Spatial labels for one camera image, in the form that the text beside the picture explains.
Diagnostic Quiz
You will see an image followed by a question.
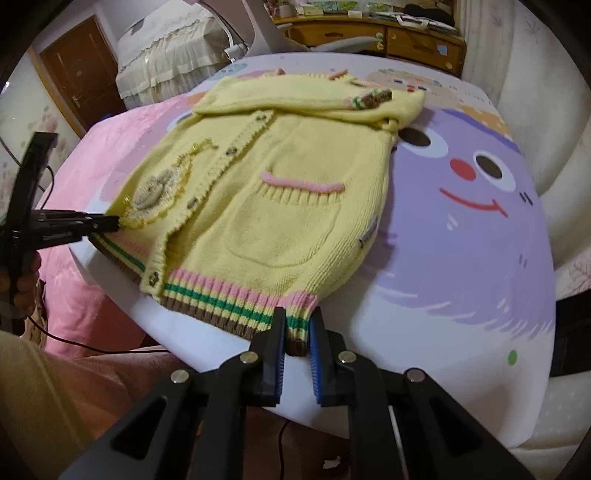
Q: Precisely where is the person's leg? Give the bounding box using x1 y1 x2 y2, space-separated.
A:
44 351 282 480

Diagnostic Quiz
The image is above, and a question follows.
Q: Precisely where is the person's left hand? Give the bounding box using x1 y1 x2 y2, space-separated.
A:
0 252 44 320

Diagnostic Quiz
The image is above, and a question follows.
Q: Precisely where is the brown wooden door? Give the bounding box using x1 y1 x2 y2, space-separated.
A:
39 15 122 138

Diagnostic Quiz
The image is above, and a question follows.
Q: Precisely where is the lace covered cabinet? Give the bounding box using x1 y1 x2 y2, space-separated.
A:
115 4 232 110

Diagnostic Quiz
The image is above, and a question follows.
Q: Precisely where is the pink fleece blanket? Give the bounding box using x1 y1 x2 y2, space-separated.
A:
25 93 205 366

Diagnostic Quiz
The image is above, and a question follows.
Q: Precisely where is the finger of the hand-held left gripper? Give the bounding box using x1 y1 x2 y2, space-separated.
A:
69 222 121 237
69 210 120 223

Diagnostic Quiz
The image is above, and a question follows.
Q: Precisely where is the cartoon printed table cover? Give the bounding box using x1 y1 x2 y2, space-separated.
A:
69 52 563 452

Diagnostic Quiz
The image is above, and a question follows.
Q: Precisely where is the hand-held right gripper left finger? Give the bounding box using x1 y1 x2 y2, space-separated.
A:
60 305 288 480

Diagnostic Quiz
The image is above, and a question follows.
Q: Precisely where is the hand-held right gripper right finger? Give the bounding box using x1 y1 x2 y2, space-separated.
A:
308 306 539 480

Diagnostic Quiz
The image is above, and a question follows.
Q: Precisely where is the yellow knit cardigan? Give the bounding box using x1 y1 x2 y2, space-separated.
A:
90 67 428 359

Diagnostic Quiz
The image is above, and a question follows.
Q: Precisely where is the black knit hat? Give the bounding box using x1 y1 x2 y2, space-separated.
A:
426 0 459 25

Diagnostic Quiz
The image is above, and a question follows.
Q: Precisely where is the person's cream clothing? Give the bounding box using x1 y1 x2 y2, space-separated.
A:
0 330 93 480

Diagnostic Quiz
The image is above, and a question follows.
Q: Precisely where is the dark panel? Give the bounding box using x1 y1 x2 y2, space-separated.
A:
551 294 591 378

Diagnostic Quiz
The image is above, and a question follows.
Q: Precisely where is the white grey office chair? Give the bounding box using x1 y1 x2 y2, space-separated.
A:
203 0 380 64

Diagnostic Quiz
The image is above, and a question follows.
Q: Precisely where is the white tote bag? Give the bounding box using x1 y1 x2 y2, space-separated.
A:
394 11 431 29

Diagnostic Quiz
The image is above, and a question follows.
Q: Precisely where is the black cable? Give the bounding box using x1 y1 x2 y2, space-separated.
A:
276 416 291 480
23 305 173 359

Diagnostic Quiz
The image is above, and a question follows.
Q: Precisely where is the wooden desk with drawers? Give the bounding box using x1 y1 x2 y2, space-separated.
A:
272 0 465 78

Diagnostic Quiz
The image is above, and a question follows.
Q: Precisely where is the white leaf print curtain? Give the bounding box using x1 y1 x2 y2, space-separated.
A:
455 0 591 462

